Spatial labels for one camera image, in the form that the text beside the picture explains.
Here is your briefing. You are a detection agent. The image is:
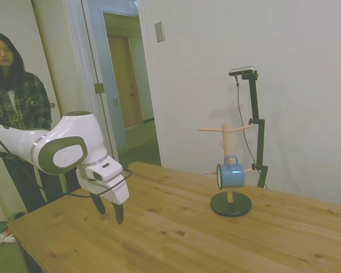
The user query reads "grey open door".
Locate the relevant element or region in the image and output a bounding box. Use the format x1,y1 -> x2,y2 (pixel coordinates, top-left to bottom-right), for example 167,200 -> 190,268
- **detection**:
82,0 -> 130,168

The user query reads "grey camera on stand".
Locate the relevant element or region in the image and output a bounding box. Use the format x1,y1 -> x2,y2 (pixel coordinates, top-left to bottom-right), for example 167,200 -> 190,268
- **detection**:
228,65 -> 257,77

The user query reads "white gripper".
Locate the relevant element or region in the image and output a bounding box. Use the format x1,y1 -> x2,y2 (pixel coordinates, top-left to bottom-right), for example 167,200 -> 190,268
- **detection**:
75,166 -> 130,225

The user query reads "wooden mug tree black base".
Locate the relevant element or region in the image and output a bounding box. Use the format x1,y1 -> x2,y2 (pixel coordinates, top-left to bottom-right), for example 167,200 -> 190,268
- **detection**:
198,123 -> 252,217

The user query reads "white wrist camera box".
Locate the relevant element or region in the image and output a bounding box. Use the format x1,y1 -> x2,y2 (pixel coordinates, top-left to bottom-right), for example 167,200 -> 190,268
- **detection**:
87,167 -> 123,183

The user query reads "white door frame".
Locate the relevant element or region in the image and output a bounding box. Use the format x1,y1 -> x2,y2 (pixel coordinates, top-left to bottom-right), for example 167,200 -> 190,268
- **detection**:
64,0 -> 167,168

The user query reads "white shoe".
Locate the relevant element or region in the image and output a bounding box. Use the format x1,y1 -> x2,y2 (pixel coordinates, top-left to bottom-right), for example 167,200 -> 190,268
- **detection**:
0,231 -> 16,244

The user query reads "black camera stand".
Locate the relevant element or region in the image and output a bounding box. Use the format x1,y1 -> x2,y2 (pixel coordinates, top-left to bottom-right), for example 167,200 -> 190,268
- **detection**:
240,71 -> 269,189

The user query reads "brown wooden door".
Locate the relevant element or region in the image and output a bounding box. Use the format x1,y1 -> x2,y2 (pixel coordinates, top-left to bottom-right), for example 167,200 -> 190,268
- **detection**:
107,35 -> 144,129

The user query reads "person in plaid jacket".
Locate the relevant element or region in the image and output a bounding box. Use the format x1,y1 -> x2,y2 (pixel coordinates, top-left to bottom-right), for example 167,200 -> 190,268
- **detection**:
0,30 -> 68,213

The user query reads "blue enamel mug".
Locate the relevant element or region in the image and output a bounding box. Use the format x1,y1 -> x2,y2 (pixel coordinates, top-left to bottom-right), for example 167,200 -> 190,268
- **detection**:
216,155 -> 247,190

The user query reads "grey wall switch plate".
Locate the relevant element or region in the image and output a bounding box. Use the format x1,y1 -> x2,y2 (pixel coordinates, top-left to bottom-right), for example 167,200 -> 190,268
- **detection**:
155,22 -> 165,43

